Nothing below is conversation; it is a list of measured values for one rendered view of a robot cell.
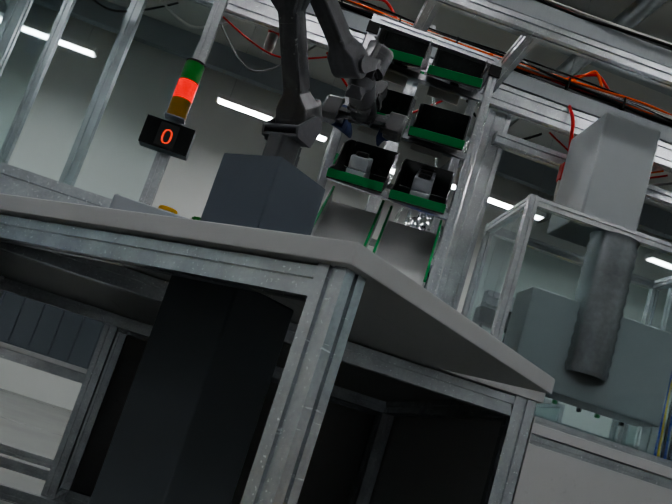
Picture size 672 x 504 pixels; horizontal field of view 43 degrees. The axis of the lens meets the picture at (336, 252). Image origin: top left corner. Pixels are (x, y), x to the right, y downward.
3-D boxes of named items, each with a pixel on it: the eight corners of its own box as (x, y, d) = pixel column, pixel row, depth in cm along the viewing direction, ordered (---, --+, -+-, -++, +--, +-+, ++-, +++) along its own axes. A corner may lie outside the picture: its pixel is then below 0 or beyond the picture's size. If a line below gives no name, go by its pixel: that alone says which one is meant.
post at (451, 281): (429, 405, 300) (528, 59, 330) (406, 398, 300) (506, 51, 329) (426, 405, 305) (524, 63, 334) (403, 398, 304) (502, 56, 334)
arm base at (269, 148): (278, 164, 150) (289, 133, 151) (251, 162, 154) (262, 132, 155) (300, 180, 155) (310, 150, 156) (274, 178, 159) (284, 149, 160)
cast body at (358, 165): (360, 185, 191) (369, 155, 190) (342, 180, 192) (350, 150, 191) (369, 183, 199) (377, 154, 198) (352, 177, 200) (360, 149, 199)
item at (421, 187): (425, 207, 193) (434, 178, 191) (406, 202, 193) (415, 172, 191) (427, 203, 201) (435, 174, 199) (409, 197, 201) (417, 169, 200)
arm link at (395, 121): (399, 119, 174) (409, 97, 176) (315, 96, 178) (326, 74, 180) (399, 143, 181) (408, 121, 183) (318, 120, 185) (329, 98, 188)
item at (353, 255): (351, 264, 99) (358, 241, 100) (-49, 201, 153) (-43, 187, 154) (551, 394, 153) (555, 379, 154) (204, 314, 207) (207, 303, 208)
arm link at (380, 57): (359, 64, 165) (382, 21, 170) (325, 63, 170) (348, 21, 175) (379, 104, 174) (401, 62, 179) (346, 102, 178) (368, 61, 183)
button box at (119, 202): (206, 255, 167) (216, 226, 168) (103, 221, 165) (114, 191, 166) (206, 261, 174) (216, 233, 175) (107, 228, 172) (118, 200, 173)
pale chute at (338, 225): (356, 275, 185) (360, 258, 182) (299, 258, 186) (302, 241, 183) (380, 216, 208) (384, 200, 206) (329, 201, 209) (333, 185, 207)
